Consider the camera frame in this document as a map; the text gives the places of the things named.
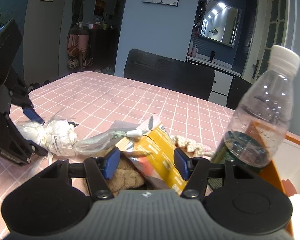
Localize white glass-pane door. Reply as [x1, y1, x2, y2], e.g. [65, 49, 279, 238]
[241, 0, 297, 83]

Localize black chair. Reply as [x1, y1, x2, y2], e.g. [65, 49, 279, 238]
[226, 76, 252, 110]
[123, 49, 215, 100]

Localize clear plastic water bottle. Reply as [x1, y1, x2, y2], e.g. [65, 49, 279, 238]
[211, 45, 300, 173]

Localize brown plush towel toy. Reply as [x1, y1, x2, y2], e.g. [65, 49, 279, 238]
[91, 147, 146, 196]

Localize yellow snack packet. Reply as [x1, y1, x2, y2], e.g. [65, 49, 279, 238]
[115, 114, 187, 195]

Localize orange cardboard box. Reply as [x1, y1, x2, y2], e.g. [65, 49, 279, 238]
[261, 132, 300, 239]

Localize hanging bags on rack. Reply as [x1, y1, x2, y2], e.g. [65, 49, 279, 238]
[66, 22, 93, 71]

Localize wall mirror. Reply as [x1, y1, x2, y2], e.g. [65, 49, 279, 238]
[199, 0, 241, 47]

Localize clear plastic bag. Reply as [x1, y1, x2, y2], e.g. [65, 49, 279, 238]
[74, 120, 152, 155]

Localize pink checked tablecloth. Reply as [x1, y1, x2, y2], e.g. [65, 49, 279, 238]
[0, 72, 234, 239]

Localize left black chair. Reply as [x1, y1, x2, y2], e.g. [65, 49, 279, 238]
[123, 49, 215, 100]

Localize right black chair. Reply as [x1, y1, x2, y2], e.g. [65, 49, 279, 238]
[226, 76, 252, 110]

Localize white cloth bag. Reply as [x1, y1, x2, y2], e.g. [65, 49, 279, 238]
[17, 118, 78, 157]

